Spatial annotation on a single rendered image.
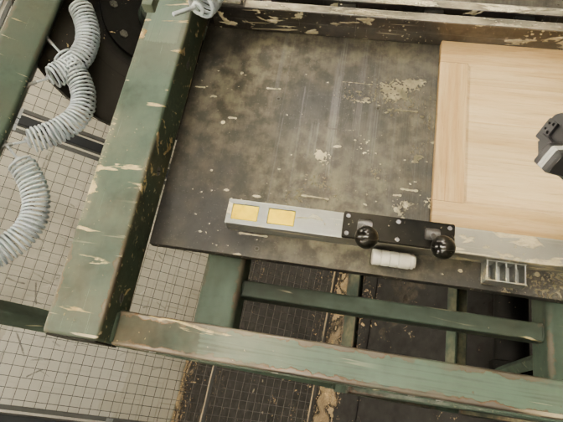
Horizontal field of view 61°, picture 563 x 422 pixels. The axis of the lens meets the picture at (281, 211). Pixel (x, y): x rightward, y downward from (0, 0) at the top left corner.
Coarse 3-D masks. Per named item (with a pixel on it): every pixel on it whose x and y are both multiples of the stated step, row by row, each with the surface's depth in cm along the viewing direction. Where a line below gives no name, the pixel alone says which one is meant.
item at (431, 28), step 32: (224, 0) 102; (256, 0) 106; (288, 0) 106; (320, 0) 105; (352, 0) 104; (384, 0) 103; (416, 0) 103; (288, 32) 110; (320, 32) 109; (352, 32) 107; (384, 32) 105; (416, 32) 104; (448, 32) 102; (480, 32) 101; (512, 32) 100; (544, 32) 98
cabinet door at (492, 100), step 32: (448, 64) 102; (480, 64) 102; (512, 64) 101; (544, 64) 101; (448, 96) 100; (480, 96) 99; (512, 96) 99; (544, 96) 98; (448, 128) 97; (480, 128) 97; (512, 128) 96; (448, 160) 94; (480, 160) 94; (512, 160) 94; (448, 192) 92; (480, 192) 92; (512, 192) 91; (544, 192) 91; (480, 224) 89; (512, 224) 89; (544, 224) 88
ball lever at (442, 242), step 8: (432, 232) 85; (440, 232) 85; (432, 240) 76; (440, 240) 75; (448, 240) 74; (432, 248) 75; (440, 248) 74; (448, 248) 74; (440, 256) 75; (448, 256) 75
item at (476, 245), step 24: (264, 216) 91; (312, 216) 90; (336, 216) 90; (336, 240) 90; (456, 240) 86; (480, 240) 86; (504, 240) 86; (528, 240) 85; (552, 240) 85; (528, 264) 85; (552, 264) 84
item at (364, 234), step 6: (360, 222) 87; (366, 222) 87; (372, 222) 87; (360, 228) 77; (366, 228) 76; (372, 228) 76; (360, 234) 76; (366, 234) 75; (372, 234) 76; (378, 234) 77; (360, 240) 76; (366, 240) 75; (372, 240) 76; (360, 246) 77; (366, 246) 76; (372, 246) 76
